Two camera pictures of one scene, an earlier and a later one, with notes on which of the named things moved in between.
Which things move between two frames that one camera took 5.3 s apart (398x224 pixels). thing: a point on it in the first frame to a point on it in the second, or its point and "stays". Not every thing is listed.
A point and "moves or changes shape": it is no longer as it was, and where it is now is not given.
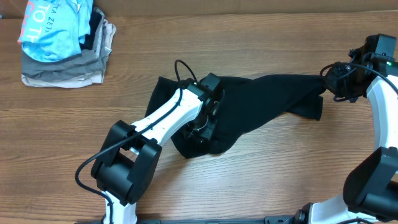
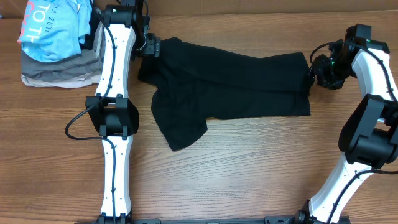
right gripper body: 344,82 to 327,72
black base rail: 236,219 stays
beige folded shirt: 93,78 stays
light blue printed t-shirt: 55,30 stays
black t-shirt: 249,102 moves or changes shape
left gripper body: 202,125 to 150,47
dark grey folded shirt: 92,63 stays
